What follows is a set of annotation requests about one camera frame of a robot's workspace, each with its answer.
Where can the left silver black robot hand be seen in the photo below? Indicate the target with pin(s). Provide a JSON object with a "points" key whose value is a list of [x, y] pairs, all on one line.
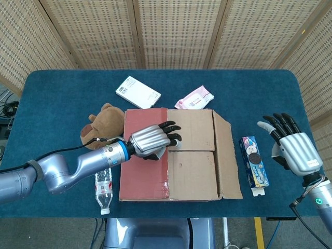
{"points": [[150, 140]]}

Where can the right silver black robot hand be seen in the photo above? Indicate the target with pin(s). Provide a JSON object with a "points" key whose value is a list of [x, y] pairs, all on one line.
{"points": [[302, 153]]}

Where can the red cardboard box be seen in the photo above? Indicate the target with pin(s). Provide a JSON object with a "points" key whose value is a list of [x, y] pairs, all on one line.
{"points": [[192, 171]]}

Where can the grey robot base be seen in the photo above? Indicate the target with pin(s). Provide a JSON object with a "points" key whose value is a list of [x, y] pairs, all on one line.
{"points": [[155, 233]]}

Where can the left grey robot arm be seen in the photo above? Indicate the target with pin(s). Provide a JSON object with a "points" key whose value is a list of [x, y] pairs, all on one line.
{"points": [[57, 173]]}

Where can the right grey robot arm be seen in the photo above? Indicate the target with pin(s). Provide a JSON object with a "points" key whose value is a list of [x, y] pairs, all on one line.
{"points": [[323, 207]]}

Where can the blue snack packet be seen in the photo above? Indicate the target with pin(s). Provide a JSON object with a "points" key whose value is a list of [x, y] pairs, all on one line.
{"points": [[254, 163]]}

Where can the brown plush capybara toy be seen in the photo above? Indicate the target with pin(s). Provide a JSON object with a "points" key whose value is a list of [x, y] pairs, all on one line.
{"points": [[106, 122]]}

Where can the white flat carton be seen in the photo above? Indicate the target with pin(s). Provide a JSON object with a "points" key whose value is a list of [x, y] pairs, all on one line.
{"points": [[137, 92]]}

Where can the pink wet wipes pack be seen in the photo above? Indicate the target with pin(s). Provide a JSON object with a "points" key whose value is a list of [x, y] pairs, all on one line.
{"points": [[194, 99]]}

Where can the clear plastic water bottle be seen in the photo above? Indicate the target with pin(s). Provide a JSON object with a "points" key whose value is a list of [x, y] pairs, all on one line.
{"points": [[103, 186]]}

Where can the black power strip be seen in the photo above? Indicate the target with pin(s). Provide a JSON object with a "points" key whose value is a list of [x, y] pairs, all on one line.
{"points": [[281, 218]]}

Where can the woven rattan folding screen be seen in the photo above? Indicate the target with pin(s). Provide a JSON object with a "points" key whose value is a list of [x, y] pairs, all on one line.
{"points": [[176, 33]]}

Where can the white metal pole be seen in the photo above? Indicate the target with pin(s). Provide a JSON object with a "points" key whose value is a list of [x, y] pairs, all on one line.
{"points": [[226, 233]]}

